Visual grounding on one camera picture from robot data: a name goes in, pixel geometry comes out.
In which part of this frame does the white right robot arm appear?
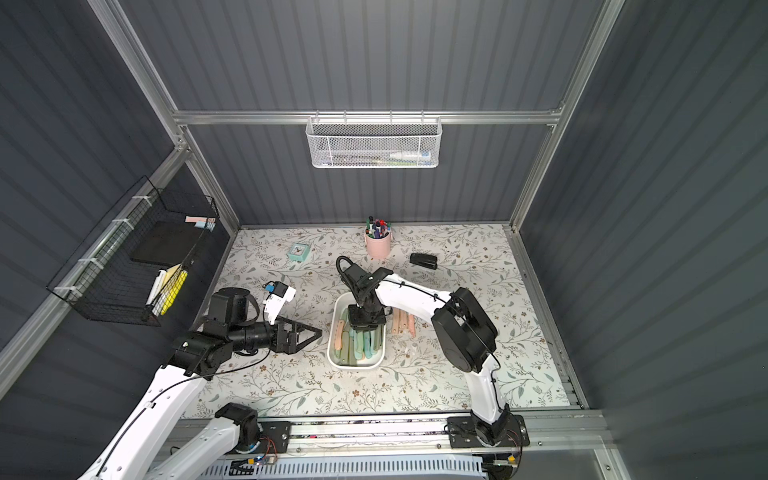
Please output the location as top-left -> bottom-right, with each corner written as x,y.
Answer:
335,256 -> 530,447

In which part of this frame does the white tube in basket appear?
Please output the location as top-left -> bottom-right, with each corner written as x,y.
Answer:
389,151 -> 432,168

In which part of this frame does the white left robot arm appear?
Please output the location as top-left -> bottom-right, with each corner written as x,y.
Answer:
82,282 -> 322,479

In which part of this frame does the white oval storage box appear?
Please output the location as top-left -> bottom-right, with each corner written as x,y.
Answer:
326,293 -> 386,370

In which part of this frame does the pink fruit knife in box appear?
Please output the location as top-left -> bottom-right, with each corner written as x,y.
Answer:
333,319 -> 345,353

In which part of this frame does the teal fruit knife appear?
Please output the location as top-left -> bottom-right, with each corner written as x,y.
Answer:
363,331 -> 374,359

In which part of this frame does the yellow notepad in basket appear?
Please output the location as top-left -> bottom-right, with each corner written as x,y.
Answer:
147,264 -> 188,317

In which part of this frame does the olive green fruit knife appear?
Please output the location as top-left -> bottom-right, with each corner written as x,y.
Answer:
372,326 -> 384,354

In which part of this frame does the white wire wall basket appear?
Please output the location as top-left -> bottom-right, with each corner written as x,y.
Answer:
305,117 -> 443,169

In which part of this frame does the black wire side basket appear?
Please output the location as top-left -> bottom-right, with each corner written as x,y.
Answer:
47,180 -> 219,327

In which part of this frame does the small teal box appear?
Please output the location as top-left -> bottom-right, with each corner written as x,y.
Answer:
287,243 -> 311,262

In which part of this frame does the pink pen cup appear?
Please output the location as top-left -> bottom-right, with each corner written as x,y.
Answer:
364,231 -> 392,260

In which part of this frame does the black stapler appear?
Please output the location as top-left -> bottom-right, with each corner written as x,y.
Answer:
409,253 -> 438,270

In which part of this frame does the black notebook in basket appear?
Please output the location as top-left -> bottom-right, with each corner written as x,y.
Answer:
129,221 -> 208,267

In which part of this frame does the pink folding fruit knife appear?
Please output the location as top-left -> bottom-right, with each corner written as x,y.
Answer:
407,313 -> 416,338

